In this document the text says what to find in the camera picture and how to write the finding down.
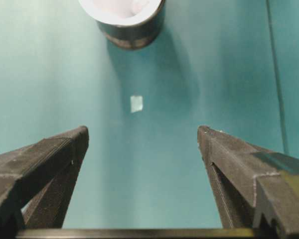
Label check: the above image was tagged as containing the blue-green table cloth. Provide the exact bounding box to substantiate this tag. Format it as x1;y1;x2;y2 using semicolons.
0;0;299;230

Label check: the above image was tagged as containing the white paper cup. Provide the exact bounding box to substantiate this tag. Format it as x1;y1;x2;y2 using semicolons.
78;0;164;26

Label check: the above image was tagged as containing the small white paper scrap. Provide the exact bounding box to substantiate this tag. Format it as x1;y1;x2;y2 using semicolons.
130;95;145;115

